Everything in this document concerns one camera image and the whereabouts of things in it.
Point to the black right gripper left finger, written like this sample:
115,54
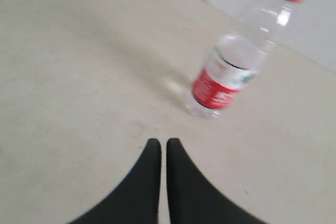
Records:
136,198

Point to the clear water bottle red cap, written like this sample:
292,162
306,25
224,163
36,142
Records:
238,56

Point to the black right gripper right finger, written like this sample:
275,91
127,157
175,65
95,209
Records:
192,198

